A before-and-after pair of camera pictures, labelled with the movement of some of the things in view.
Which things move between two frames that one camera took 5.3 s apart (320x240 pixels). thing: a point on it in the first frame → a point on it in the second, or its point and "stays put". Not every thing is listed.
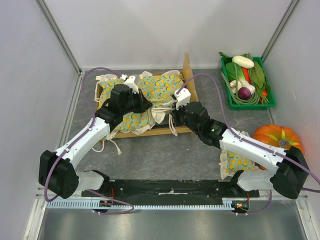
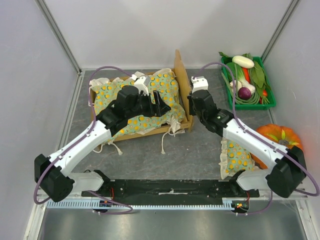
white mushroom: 233,84 stays put
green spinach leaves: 258,74 stays put
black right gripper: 180,113 → 193,103
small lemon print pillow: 231,162 stays put
